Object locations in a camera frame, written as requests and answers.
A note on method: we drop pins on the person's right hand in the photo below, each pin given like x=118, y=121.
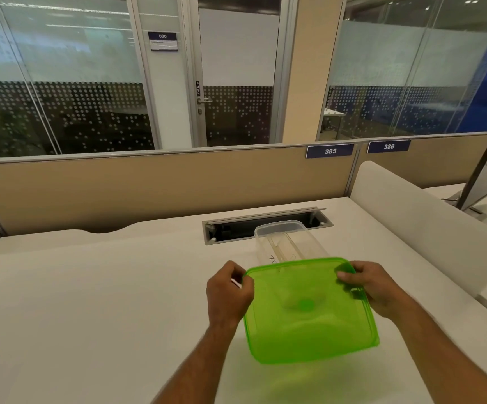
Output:
x=376, y=290

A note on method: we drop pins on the person's left hand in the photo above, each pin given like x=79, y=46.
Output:
x=226, y=296

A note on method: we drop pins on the person's left thumb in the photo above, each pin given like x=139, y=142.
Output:
x=248, y=285

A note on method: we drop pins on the person's right thumb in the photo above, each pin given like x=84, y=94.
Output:
x=350, y=279

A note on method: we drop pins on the green translucent plastic lid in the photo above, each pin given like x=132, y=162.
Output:
x=308, y=311

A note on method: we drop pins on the person's right forearm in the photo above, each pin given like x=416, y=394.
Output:
x=445, y=353

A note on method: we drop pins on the person's left forearm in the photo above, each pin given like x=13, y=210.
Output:
x=195, y=366

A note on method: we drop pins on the clear plastic container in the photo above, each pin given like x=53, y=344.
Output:
x=287, y=243

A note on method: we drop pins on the white curved desk divider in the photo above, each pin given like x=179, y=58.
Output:
x=428, y=222

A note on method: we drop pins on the beige desk partition panel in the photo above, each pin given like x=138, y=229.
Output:
x=430, y=159
x=163, y=187

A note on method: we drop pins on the blue desk number label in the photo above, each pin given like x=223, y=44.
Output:
x=388, y=146
x=330, y=151

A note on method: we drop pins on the white table behind glass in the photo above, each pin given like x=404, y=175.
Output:
x=335, y=115

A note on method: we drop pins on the monitor on stand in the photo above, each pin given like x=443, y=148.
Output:
x=485, y=174

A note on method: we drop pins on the glass office door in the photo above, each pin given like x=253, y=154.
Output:
x=237, y=69

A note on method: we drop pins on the blue room number sign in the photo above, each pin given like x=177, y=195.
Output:
x=162, y=41

